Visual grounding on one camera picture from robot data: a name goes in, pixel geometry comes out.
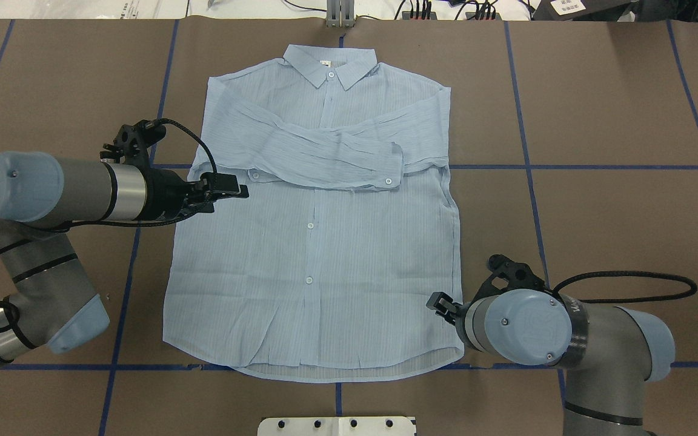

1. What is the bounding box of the light blue button-up shirt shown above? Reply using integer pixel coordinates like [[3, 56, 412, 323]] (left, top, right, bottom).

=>
[[162, 45, 465, 383]]

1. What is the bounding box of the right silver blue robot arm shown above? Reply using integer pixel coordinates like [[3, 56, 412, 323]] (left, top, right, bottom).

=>
[[427, 289, 676, 435]]

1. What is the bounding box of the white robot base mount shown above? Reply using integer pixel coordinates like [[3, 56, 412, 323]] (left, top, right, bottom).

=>
[[257, 416, 418, 435]]

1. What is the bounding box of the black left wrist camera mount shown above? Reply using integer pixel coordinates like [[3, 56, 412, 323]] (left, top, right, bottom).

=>
[[99, 121, 166, 168]]

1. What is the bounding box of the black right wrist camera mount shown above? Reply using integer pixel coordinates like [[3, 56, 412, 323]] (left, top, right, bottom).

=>
[[487, 254, 547, 292]]

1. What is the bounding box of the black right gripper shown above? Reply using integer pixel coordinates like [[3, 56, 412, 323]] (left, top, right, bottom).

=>
[[426, 292, 476, 340]]

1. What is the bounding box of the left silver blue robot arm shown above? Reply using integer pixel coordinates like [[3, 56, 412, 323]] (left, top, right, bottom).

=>
[[0, 151, 249, 368]]

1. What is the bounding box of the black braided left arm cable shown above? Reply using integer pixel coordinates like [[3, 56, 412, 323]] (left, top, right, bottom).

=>
[[143, 118, 219, 182]]

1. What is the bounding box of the aluminium frame post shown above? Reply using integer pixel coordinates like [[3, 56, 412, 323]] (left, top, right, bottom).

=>
[[326, 0, 356, 28]]

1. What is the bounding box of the black power strip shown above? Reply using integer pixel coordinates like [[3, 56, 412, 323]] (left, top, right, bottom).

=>
[[394, 1, 437, 21], [455, 1, 502, 21]]

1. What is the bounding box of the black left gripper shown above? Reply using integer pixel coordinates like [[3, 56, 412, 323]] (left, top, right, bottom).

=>
[[143, 168, 249, 222]]

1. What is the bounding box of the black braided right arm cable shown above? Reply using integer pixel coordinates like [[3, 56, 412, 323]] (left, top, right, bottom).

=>
[[552, 271, 698, 303]]

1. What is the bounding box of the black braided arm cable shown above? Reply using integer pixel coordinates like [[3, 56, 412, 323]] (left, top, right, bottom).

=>
[[143, 118, 219, 182], [552, 271, 698, 303]]

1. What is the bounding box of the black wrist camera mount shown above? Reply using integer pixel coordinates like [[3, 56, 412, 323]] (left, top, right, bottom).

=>
[[487, 254, 547, 292], [99, 121, 166, 168]]

